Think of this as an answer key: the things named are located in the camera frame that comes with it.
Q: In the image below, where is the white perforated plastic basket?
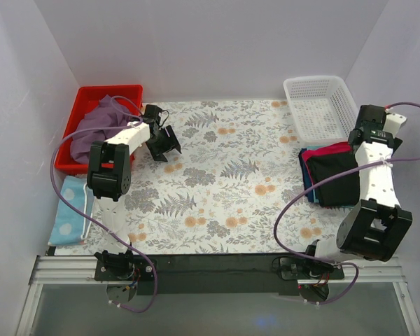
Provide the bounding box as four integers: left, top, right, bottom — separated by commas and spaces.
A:
283, 76, 358, 148

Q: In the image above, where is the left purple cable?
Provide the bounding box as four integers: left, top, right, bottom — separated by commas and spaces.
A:
50, 95, 171, 312

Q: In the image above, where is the light blue dotted cloth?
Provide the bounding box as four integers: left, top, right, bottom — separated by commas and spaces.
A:
48, 176, 95, 246

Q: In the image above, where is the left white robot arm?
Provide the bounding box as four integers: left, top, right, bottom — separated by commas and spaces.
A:
87, 104, 181, 282

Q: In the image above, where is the floral patterned table mat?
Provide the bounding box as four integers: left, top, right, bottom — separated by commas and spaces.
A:
47, 99, 379, 256

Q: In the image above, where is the aluminium mounting rail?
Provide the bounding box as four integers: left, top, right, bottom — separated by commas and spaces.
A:
28, 254, 406, 285

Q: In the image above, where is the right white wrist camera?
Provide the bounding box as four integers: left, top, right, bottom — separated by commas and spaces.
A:
383, 108, 407, 137

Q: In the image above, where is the magenta folded t shirt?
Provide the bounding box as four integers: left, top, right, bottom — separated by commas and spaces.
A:
302, 141, 351, 162

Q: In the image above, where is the red plastic bin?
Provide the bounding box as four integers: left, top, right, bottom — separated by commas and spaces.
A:
54, 84, 144, 176

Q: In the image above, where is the black t shirt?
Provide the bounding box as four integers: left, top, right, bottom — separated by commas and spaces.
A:
306, 150, 362, 208

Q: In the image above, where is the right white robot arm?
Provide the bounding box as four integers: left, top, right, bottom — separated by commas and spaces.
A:
302, 105, 412, 278

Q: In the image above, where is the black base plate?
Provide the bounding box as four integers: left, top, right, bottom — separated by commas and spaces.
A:
94, 252, 344, 296

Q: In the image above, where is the teal folded t shirt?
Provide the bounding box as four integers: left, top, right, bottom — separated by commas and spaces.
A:
306, 145, 354, 213

